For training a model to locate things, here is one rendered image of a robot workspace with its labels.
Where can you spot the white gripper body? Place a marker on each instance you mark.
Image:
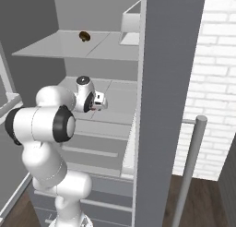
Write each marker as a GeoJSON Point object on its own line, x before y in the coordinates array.
{"type": "Point", "coordinates": [102, 105]}

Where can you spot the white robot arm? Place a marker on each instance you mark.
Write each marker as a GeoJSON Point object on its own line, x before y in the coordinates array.
{"type": "Point", "coordinates": [43, 126]}

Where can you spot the white glass fridge shelf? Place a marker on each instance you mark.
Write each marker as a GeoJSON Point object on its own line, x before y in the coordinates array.
{"type": "Point", "coordinates": [120, 95]}
{"type": "Point", "coordinates": [70, 46]}

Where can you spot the white fridge crisper drawer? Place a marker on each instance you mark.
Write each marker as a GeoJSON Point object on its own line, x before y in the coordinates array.
{"type": "Point", "coordinates": [98, 144]}

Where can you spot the grey fridge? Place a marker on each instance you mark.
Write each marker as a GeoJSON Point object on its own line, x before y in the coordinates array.
{"type": "Point", "coordinates": [92, 9]}

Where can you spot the dark grey fridge door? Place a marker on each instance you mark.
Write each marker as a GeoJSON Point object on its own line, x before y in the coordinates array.
{"type": "Point", "coordinates": [9, 163]}

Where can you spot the tall white door bin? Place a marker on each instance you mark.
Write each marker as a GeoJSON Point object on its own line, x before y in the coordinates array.
{"type": "Point", "coordinates": [129, 157]}

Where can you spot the brown round food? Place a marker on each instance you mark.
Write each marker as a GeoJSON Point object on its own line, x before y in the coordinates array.
{"type": "Point", "coordinates": [84, 36]}

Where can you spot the small white door bin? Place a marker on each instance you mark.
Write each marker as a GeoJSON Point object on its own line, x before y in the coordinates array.
{"type": "Point", "coordinates": [130, 24]}

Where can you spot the white framed door bin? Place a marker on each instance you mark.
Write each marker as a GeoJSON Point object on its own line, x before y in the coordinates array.
{"type": "Point", "coordinates": [7, 101]}

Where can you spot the grey freezer drawer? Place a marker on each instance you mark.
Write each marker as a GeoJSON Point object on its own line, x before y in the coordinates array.
{"type": "Point", "coordinates": [110, 203]}

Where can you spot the dark grey cabinet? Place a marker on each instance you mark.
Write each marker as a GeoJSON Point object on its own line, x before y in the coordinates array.
{"type": "Point", "coordinates": [230, 187]}

